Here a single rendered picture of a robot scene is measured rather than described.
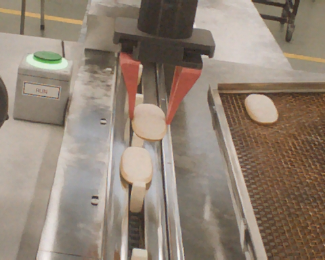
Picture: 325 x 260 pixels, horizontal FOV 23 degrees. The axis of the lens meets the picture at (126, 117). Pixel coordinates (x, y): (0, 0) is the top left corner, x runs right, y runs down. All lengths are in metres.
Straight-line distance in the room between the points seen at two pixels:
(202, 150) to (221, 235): 0.23
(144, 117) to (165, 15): 0.12
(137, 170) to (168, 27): 0.18
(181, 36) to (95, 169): 0.18
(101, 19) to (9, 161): 0.40
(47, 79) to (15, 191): 0.22
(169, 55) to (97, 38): 0.51
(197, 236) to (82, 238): 0.17
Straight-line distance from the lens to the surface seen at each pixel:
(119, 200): 0.84
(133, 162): 0.91
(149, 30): 0.80
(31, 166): 0.96
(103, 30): 1.29
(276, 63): 1.60
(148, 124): 0.83
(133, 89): 0.82
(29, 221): 0.84
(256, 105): 1.03
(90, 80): 1.15
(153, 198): 0.86
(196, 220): 0.90
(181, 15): 0.80
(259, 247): 0.72
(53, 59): 1.07
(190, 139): 1.12
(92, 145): 0.93
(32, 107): 1.08
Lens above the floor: 1.23
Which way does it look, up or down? 21 degrees down
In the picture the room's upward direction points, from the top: 10 degrees clockwise
